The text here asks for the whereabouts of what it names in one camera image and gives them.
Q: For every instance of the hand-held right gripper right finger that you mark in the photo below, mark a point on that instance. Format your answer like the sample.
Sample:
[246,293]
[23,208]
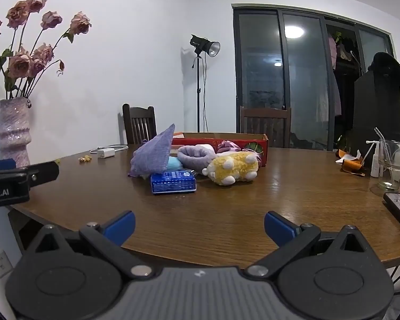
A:
[280,228]

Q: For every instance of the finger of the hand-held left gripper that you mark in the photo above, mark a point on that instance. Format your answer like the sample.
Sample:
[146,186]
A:
[1,165]
[45,173]

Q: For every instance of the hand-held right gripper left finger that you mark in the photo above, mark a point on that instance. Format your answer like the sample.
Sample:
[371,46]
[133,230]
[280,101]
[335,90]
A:
[121,226]

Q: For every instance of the purple knit cloth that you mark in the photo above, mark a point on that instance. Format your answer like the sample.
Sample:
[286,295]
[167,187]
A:
[153,153]

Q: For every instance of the pink satin scrunchie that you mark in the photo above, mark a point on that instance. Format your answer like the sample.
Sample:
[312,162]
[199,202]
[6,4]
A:
[228,146]

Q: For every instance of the printed cardboard box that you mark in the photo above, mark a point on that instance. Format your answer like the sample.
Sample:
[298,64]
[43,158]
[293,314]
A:
[200,139]

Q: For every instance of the purple white ceramic vase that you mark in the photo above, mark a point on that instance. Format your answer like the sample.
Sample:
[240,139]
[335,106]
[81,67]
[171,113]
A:
[13,130]

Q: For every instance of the small yellow snack pieces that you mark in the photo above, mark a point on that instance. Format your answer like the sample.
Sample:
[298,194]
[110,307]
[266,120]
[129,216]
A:
[85,159]

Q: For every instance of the white power adapter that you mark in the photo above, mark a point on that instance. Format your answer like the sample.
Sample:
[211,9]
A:
[106,153]

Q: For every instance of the blue tissue pack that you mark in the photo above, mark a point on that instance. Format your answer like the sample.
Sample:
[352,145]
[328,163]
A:
[171,181]

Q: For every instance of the yellow plush toy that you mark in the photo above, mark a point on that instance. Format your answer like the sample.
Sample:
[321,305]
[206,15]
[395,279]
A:
[233,168]

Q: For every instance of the light blue plush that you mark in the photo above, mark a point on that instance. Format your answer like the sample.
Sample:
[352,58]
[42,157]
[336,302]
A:
[174,164]

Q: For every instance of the bunch of dried pink roses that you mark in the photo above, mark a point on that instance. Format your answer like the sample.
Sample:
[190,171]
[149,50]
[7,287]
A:
[20,65]

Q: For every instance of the dark wooden chair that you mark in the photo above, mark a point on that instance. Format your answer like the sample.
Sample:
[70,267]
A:
[265,123]
[138,123]

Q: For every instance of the white spray bottle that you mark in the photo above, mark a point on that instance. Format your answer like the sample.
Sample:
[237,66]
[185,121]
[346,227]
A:
[375,166]

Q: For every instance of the clear drinking glass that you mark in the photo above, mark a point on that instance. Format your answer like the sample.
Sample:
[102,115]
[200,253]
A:
[391,173]

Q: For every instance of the clear drinking straw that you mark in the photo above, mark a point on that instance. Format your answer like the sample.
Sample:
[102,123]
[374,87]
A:
[380,135]

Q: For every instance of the large black case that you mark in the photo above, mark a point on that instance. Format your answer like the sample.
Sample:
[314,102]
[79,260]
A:
[376,113]

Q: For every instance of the dark sliding glass door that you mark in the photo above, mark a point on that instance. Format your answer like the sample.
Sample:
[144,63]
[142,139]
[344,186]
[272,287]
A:
[303,73]

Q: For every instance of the person in black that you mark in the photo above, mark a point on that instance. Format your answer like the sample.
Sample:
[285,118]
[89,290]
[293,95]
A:
[333,50]

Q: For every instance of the black jacket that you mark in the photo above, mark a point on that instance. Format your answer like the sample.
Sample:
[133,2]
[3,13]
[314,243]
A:
[386,66]

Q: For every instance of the white wall socket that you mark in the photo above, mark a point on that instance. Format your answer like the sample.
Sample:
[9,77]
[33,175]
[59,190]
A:
[1,265]

